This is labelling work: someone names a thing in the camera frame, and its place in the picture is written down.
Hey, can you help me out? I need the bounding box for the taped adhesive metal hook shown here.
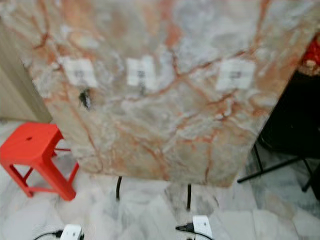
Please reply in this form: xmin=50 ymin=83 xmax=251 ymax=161
xmin=215 ymin=58 xmax=257 ymax=92
xmin=126 ymin=56 xmax=158 ymax=92
xmin=61 ymin=57 xmax=98 ymax=88

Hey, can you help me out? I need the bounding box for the light wooden cabinet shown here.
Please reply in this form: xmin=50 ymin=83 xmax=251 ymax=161
xmin=0 ymin=25 xmax=53 ymax=122

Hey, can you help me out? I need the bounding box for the red plastic stool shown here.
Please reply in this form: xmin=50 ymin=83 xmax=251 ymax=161
xmin=0 ymin=122 xmax=81 ymax=202

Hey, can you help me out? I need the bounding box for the key bunch with dark tag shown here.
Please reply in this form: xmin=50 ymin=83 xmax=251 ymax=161
xmin=79 ymin=88 xmax=93 ymax=110

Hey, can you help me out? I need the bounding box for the black metal table leg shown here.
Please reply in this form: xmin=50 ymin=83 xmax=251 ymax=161
xmin=186 ymin=184 xmax=193 ymax=211
xmin=115 ymin=176 xmax=123 ymax=201

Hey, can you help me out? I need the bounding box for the red ornament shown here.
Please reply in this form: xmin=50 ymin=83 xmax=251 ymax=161
xmin=301 ymin=34 xmax=320 ymax=76

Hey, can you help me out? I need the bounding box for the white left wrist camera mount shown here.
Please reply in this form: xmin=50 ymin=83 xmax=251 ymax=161
xmin=60 ymin=224 xmax=83 ymax=240

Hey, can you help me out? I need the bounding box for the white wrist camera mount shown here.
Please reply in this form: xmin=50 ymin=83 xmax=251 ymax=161
xmin=60 ymin=224 xmax=83 ymax=240
xmin=192 ymin=215 xmax=213 ymax=238

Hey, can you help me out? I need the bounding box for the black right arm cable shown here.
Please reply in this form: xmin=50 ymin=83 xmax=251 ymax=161
xmin=175 ymin=223 xmax=196 ymax=233

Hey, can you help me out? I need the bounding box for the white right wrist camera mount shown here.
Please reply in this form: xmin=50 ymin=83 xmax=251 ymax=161
xmin=192 ymin=215 xmax=213 ymax=238

